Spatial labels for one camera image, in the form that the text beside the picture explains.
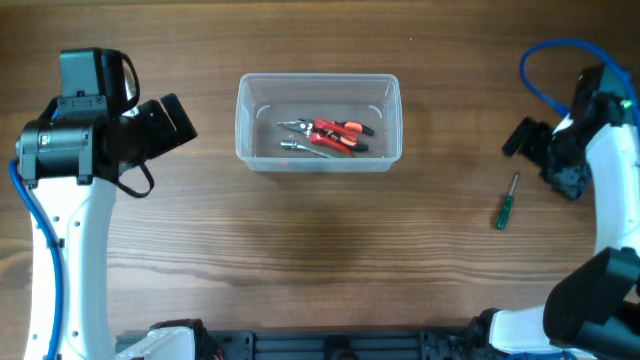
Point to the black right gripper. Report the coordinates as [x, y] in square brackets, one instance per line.
[531, 141]

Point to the clear plastic container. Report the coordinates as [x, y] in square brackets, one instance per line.
[355, 118]

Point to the green handled screwdriver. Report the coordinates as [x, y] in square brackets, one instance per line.
[504, 213]

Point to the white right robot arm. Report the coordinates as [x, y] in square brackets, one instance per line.
[588, 313]

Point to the silver combination wrench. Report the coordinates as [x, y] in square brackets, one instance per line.
[295, 146]

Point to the orange black needle-nose pliers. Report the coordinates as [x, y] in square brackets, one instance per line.
[357, 132]

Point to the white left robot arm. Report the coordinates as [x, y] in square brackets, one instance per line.
[67, 172]

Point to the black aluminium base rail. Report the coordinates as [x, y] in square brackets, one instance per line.
[428, 344]

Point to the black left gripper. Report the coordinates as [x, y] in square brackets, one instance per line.
[163, 123]

